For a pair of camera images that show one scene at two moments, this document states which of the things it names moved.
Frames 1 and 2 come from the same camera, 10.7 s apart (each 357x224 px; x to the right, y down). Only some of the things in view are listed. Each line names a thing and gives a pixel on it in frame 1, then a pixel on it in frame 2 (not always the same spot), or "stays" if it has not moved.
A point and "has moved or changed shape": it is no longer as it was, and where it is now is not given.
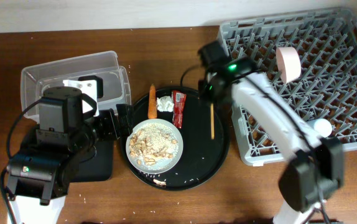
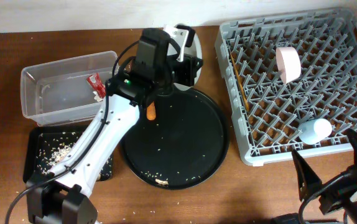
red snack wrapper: x=178 y=100 to x=97 y=84
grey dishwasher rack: x=338 y=80 stays
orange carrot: x=152 y=111 stays
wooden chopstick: x=212 y=121 has moved or changed shape
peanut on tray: x=160 y=182 stays
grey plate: x=154 y=146 to x=196 y=49
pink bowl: x=289 y=61 stays
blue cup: x=321 y=127 stays
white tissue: x=165 y=103 to x=98 y=99
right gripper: x=205 y=89 to x=308 y=181
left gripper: x=125 y=119 to x=190 y=65
